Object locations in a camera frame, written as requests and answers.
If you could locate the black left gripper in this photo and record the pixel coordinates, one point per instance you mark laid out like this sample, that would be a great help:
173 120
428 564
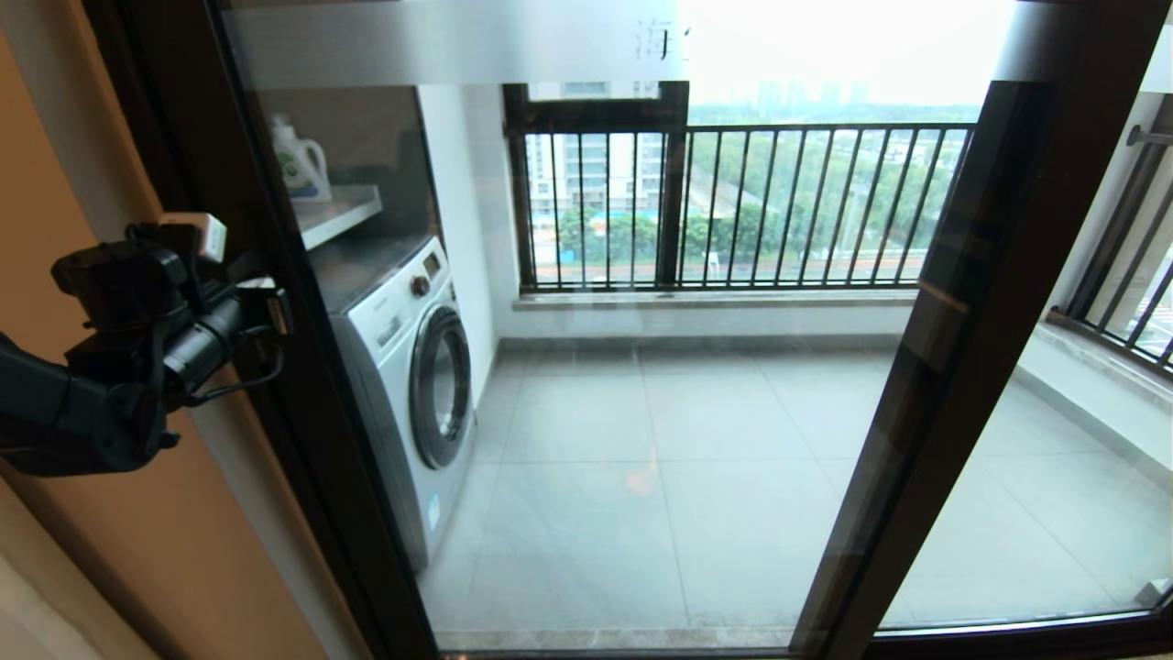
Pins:
128 284

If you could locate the long black balcony railing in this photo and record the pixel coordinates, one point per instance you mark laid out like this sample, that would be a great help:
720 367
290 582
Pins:
825 129

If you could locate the dark framed balcony window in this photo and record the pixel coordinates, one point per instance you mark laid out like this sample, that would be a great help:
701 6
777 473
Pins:
596 116

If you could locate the short marble window sill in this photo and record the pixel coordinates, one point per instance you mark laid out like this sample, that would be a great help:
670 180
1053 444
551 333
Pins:
1100 367

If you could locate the long marble window sill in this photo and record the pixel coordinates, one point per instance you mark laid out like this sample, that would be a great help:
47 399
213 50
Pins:
715 302

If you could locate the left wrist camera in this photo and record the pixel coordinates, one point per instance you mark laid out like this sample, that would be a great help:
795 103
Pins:
197 234

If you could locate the dark framed sliding glass door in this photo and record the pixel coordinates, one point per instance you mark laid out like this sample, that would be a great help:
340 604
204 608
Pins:
330 412

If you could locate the short black balcony railing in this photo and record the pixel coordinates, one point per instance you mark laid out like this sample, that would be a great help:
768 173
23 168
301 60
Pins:
1100 275

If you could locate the white wall shelf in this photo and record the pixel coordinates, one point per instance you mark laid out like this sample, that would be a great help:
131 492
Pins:
339 215

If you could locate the white laundry detergent bottle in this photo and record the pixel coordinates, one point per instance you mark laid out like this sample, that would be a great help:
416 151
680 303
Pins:
298 172

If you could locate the fixed glass door panel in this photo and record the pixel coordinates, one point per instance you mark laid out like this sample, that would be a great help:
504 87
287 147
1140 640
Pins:
905 367

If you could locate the white front-load washing machine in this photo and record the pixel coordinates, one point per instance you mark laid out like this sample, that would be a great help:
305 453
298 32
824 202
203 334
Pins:
403 367

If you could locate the grey wall-mounted rod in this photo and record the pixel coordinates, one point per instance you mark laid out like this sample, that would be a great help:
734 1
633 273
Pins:
1150 137

